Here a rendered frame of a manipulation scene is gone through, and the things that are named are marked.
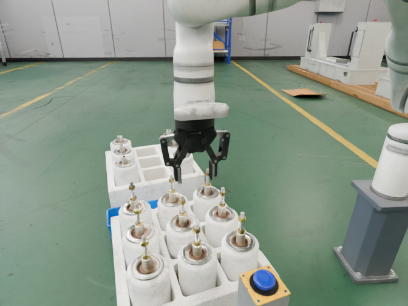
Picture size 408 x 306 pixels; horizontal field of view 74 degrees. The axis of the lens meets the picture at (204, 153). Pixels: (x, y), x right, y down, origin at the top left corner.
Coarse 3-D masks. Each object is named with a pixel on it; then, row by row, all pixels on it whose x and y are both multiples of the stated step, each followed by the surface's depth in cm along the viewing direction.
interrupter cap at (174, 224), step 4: (176, 216) 77; (188, 216) 78; (192, 216) 77; (172, 220) 76; (176, 220) 76; (188, 220) 76; (192, 220) 76; (196, 220) 76; (172, 224) 74; (176, 224) 75; (188, 224) 75; (192, 224) 74; (172, 228) 73; (176, 228) 73; (180, 228) 73; (184, 228) 73; (188, 228) 73; (192, 228) 73; (180, 232) 72; (184, 232) 72
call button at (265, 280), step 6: (258, 270) 51; (264, 270) 51; (258, 276) 50; (264, 276) 50; (270, 276) 50; (258, 282) 49; (264, 282) 49; (270, 282) 49; (264, 288) 48; (270, 288) 48
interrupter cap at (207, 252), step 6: (186, 246) 67; (204, 246) 67; (210, 246) 67; (186, 252) 65; (204, 252) 66; (210, 252) 65; (186, 258) 64; (192, 258) 64; (198, 258) 64; (204, 258) 63; (210, 258) 63; (192, 264) 62; (198, 264) 62
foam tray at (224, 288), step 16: (192, 208) 96; (112, 224) 85; (112, 240) 79; (160, 240) 79; (176, 272) 72; (128, 288) 68; (176, 288) 64; (224, 288) 64; (128, 304) 61; (176, 304) 61; (192, 304) 61; (208, 304) 62; (224, 304) 64
